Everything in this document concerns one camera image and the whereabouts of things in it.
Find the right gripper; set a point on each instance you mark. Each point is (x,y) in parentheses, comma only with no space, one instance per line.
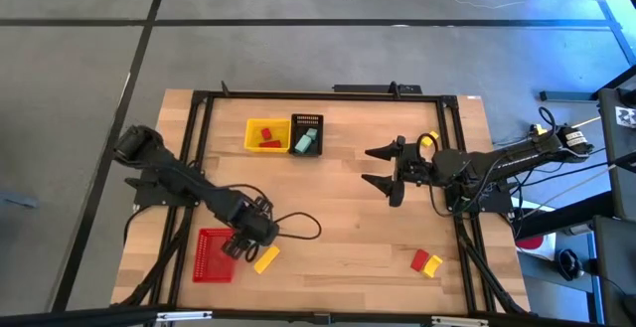
(410,170)

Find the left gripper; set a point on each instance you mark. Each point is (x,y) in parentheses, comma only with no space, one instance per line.
(256,227)

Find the long yellow foam block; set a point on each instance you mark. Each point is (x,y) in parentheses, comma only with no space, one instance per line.
(267,259)

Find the small yellow foam block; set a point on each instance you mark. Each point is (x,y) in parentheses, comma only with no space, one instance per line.
(426,142)

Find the long teal foam block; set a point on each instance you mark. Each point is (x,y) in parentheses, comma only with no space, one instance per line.
(302,143)

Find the red rectangular foam block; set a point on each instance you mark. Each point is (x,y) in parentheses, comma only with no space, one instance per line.
(270,143)

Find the small red cube block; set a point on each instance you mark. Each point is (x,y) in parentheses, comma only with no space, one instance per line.
(266,133)

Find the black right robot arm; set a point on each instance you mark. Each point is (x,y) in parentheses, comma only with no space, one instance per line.
(497,160)

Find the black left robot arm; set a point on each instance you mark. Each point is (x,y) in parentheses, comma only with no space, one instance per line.
(184,180)

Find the red plastic basket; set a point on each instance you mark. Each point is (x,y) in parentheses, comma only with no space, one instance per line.
(211,262)

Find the black mounting bar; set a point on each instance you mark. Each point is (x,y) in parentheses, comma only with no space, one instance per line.
(377,88)

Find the black plastic basket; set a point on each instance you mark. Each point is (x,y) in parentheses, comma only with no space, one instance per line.
(306,119)

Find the yellow plastic basket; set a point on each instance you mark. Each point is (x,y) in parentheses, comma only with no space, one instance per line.
(281,135)

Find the yellow curved foam block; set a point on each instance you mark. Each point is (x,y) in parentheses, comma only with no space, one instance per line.
(433,266)

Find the red and white object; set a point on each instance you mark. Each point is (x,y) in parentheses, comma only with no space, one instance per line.
(531,243)

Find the black round object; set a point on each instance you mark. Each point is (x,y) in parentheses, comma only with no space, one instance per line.
(568,263)

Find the black desk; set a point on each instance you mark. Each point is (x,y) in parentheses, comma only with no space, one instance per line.
(616,168)

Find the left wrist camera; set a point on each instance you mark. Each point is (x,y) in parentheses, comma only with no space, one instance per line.
(262,204)

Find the silver frame bracket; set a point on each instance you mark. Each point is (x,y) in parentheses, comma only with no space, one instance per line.
(459,321)
(184,315)

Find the black aluminium table frame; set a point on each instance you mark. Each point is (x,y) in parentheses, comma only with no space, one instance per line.
(323,95)

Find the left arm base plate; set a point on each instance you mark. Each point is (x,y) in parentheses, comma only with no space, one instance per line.
(149,195)

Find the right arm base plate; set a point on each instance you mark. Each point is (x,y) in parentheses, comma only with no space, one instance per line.
(497,202)

